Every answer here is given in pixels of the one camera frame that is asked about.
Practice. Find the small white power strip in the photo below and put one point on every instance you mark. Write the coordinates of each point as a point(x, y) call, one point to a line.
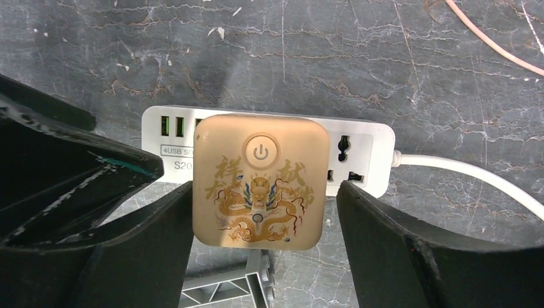
point(361, 151)

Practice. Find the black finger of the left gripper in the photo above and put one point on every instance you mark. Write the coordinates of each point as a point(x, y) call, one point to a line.
point(58, 178)

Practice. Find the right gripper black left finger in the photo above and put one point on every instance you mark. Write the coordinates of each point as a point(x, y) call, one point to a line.
point(138, 260)

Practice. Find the beige dragon plug adapter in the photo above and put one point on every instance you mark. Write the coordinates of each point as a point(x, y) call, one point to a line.
point(259, 181)

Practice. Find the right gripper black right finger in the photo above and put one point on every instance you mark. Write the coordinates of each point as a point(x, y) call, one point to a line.
point(398, 260)

